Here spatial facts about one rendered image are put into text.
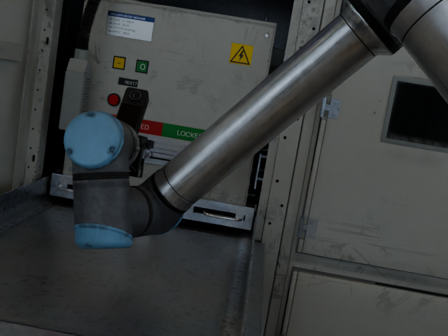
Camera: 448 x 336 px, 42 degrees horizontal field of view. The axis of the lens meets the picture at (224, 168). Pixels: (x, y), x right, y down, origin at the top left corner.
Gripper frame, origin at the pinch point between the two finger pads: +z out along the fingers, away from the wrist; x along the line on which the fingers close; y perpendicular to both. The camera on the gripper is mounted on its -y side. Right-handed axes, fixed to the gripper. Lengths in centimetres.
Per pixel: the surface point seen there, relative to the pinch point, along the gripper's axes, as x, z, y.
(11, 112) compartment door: -36.5, 16.9, -2.9
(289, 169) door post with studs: 33.7, 21.6, -0.9
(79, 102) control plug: -18.9, 13.3, -7.8
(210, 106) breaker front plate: 11.4, 23.8, -13.4
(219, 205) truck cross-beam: 17.7, 26.8, 11.1
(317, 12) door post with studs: 34, 15, -39
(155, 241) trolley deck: 5.7, 9.5, 21.3
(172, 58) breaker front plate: -0.1, 21.9, -23.6
